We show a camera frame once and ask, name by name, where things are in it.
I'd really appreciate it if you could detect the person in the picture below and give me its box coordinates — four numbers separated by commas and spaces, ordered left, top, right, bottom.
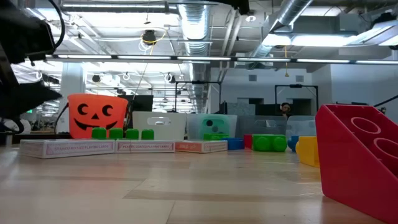
4, 119, 32, 135
279, 101, 293, 118

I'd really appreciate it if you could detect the red toy brick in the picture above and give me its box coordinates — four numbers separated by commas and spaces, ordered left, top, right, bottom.
243, 134, 254, 151
315, 103, 398, 224

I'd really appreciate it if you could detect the white plastic bin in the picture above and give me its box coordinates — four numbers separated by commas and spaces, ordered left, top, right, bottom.
132, 111, 188, 141

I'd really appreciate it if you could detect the black metal frame stand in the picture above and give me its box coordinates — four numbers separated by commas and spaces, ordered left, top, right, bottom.
274, 83, 319, 116
174, 80, 222, 114

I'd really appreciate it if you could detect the teal foam die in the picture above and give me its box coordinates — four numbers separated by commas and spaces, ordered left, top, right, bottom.
199, 116, 231, 139

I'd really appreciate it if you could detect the clear plastic bin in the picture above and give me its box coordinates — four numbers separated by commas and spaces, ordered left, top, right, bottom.
285, 115, 317, 138
186, 113, 238, 141

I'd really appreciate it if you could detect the black ceiling-hung device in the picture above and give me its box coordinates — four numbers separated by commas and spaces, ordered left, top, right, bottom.
142, 29, 157, 47

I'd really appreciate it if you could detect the black monitor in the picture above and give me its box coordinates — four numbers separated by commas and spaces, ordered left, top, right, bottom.
118, 95, 154, 113

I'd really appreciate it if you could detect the silver spiral ventilation duct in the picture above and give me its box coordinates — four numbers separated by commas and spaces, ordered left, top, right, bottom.
177, 0, 215, 114

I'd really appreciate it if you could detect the silver slanted ventilation duct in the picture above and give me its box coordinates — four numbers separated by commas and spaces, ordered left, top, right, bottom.
248, 0, 313, 71

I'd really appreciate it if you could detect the green two-stud toy brick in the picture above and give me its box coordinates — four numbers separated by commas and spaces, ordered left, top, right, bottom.
251, 133, 288, 153

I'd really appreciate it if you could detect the card deck printed standard size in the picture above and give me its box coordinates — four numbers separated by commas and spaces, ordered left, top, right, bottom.
19, 138, 116, 160

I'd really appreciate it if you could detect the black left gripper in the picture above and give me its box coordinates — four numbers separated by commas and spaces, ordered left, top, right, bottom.
0, 0, 63, 121

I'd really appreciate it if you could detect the yellow toy brick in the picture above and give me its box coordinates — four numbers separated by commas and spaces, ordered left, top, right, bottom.
295, 135, 321, 168

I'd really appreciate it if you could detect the green four-stud toy brick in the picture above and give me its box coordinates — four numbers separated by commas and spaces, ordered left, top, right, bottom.
91, 127, 155, 141

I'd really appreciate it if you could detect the card deck printed plastic coated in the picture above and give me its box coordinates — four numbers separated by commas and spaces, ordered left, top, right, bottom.
114, 139, 176, 154

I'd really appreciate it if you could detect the bright ceiling light panel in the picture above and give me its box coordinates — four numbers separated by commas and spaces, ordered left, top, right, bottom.
261, 32, 358, 48

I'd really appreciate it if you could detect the small green toy brick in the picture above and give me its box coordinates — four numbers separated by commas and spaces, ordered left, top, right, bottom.
203, 133, 230, 141

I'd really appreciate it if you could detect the long ceiling light strip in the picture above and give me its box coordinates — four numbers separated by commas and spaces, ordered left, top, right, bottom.
46, 54, 398, 65

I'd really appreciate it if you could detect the blue toy brick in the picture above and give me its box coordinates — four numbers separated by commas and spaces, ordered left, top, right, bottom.
221, 138, 246, 151
287, 134, 300, 152

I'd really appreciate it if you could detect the grey plastic bin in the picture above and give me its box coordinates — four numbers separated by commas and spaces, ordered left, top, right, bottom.
236, 115, 287, 138

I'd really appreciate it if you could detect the orange pumpkin bucket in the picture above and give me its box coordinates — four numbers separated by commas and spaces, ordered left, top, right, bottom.
67, 93, 129, 140

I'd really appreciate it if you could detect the card deck with red end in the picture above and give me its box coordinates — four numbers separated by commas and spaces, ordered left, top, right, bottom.
174, 139, 229, 154

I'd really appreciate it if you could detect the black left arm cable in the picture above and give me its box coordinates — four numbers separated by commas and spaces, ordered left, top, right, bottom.
46, 0, 67, 52

